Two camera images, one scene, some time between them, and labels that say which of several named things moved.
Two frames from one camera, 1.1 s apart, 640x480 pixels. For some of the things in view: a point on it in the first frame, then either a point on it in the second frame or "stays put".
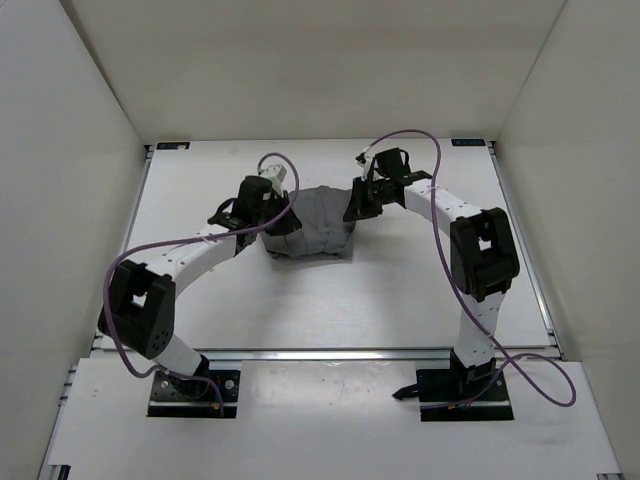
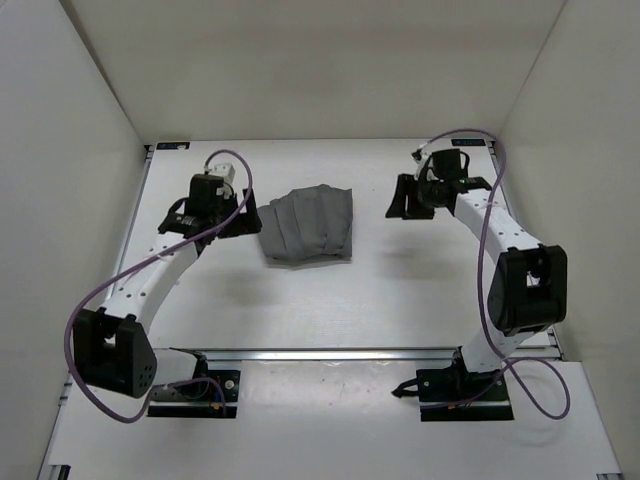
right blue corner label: x=467 y=142 stays put
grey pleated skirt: x=321 y=212 stays put
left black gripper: x=290 y=223 to x=246 y=222
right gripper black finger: x=357 y=205 to x=406 y=203
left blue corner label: x=172 y=145 stays put
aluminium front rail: x=331 y=354 stays put
